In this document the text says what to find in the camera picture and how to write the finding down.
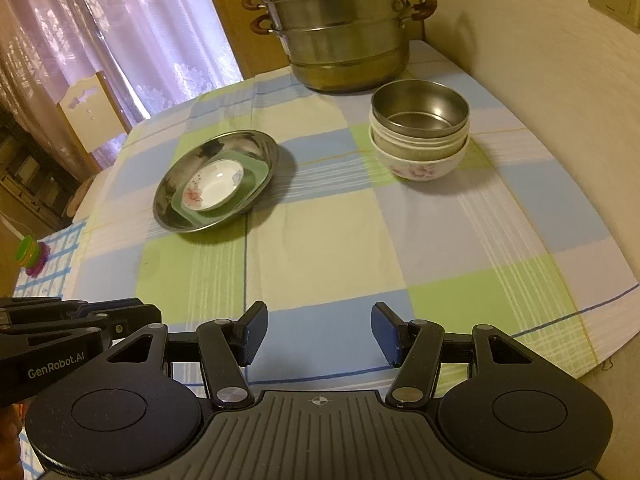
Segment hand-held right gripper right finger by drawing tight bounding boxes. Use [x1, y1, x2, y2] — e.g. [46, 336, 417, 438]
[371, 302, 535, 407]

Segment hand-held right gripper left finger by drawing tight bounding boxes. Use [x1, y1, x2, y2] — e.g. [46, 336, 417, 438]
[105, 301, 269, 408]

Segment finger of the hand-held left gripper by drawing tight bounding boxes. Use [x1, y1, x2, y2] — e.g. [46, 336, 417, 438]
[0, 297, 163, 333]
[0, 324, 118, 348]

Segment small white floral saucer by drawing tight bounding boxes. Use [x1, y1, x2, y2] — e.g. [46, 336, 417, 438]
[181, 159, 246, 212]

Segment green square plastic plate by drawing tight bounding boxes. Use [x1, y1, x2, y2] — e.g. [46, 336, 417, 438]
[171, 151, 268, 226]

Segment white floral ceramic bowl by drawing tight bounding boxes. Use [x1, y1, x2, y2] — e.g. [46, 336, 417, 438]
[370, 132, 471, 182]

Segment oval stainless steel plate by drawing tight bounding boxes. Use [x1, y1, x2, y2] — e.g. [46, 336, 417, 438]
[152, 130, 280, 233]

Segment cream plastic bowl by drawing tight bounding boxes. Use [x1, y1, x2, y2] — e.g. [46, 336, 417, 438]
[369, 112, 472, 154]

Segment stainless steel bowl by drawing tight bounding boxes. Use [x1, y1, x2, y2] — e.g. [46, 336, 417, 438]
[371, 80, 471, 138]

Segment blue checked white cloth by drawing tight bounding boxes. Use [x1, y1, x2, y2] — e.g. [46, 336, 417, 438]
[12, 217, 88, 311]

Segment checkered pastel tablecloth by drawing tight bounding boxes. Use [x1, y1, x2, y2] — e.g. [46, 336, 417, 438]
[70, 40, 640, 396]

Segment stacked colourful plastic cups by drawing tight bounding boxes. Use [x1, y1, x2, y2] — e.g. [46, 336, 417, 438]
[16, 235, 51, 277]

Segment black metal rack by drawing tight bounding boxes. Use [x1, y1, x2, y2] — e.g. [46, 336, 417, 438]
[0, 110, 76, 221]

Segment white wooden chair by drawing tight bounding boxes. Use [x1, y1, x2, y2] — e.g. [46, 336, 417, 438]
[56, 71, 133, 171]

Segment stainless steel steamer pot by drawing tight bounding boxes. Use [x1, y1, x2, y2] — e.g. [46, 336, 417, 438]
[242, 0, 438, 93]

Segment pink lace curtain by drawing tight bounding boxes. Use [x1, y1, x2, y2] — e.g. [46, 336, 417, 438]
[0, 0, 246, 171]

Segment brown wooden door frame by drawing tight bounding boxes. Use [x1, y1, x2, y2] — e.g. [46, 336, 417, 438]
[200, 0, 296, 82]

